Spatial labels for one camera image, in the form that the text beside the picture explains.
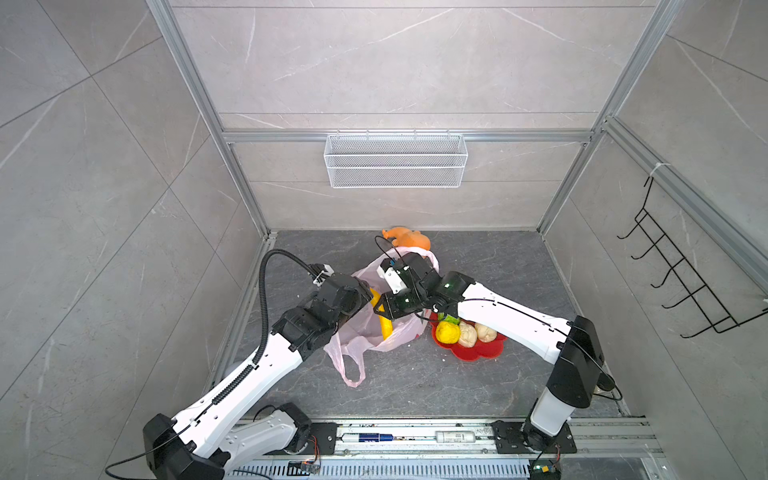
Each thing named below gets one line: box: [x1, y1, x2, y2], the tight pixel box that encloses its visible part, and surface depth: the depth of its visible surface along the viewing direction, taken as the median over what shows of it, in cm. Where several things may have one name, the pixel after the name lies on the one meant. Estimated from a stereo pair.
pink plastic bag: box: [323, 247, 440, 388], surface depth 70 cm
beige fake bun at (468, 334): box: [458, 321, 477, 348], surface depth 87 cm
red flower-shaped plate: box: [429, 312, 507, 362], surface depth 87 cm
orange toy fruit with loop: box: [382, 227, 431, 250], surface depth 112 cm
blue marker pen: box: [358, 433, 394, 442], surface depth 75 cm
